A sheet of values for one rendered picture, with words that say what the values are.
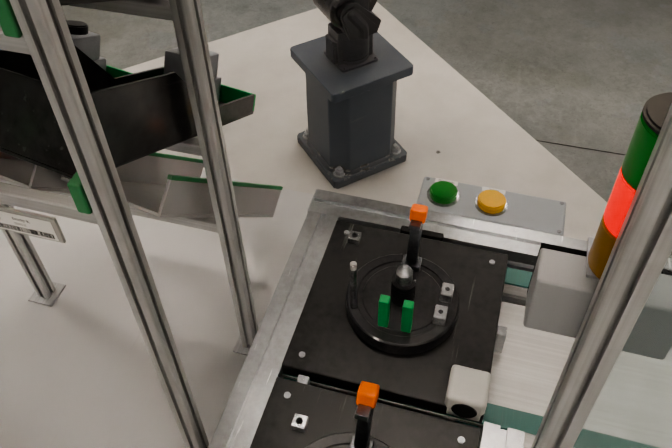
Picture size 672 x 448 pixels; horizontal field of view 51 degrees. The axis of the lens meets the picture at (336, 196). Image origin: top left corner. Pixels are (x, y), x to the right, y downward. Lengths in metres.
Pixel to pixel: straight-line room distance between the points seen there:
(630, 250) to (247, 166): 0.84
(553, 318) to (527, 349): 0.31
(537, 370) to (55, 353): 0.65
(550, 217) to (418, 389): 0.34
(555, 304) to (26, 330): 0.76
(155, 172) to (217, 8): 2.46
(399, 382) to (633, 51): 2.52
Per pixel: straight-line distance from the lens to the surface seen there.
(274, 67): 1.47
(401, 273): 0.84
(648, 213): 0.50
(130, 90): 0.64
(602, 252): 0.58
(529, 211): 1.05
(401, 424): 0.83
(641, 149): 0.51
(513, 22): 3.26
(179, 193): 0.75
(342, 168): 1.19
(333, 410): 0.83
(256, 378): 0.88
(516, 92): 2.86
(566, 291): 0.62
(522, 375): 0.94
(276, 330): 0.91
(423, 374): 0.86
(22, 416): 1.04
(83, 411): 1.02
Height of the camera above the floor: 1.71
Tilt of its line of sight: 46 degrees down
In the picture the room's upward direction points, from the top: 2 degrees counter-clockwise
